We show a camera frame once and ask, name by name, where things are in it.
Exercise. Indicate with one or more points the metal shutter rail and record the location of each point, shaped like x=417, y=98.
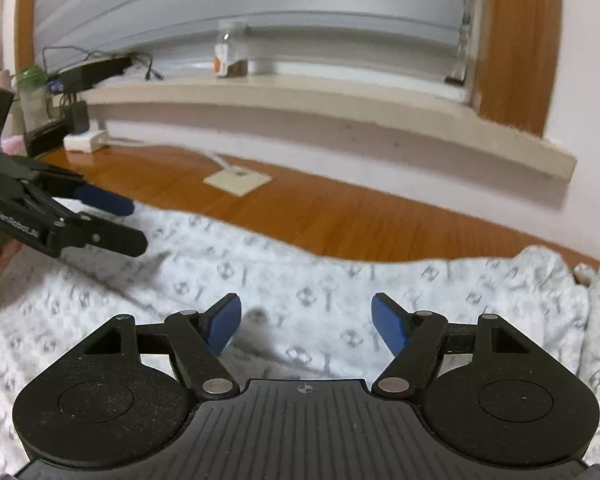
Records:
x=461, y=45

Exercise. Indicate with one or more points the white square pad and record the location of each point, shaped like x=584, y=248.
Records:
x=237, y=182

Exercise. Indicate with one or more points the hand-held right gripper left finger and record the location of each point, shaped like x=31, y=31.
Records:
x=225, y=320

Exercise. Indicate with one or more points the glass jar with orange label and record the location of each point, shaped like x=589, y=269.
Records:
x=232, y=50

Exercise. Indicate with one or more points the white patterned shirt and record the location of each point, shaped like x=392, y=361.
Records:
x=330, y=285

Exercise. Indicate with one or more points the black power strip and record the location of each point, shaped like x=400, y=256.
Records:
x=87, y=72

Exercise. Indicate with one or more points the black box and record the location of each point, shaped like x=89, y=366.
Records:
x=45, y=137

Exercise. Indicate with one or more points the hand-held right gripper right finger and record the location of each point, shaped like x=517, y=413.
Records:
x=387, y=322

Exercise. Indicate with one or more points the wooden window frame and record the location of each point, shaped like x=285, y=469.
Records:
x=517, y=35

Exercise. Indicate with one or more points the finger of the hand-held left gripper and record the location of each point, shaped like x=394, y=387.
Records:
x=105, y=199
x=115, y=240

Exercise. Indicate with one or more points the white power adapter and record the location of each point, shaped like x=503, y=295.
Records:
x=85, y=141

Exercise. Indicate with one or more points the beige windowsill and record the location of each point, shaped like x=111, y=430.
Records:
x=305, y=105

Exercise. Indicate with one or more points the black power adapter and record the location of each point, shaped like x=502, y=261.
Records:
x=76, y=116

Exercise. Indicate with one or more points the green-lidded bottle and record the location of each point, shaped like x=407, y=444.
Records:
x=30, y=95

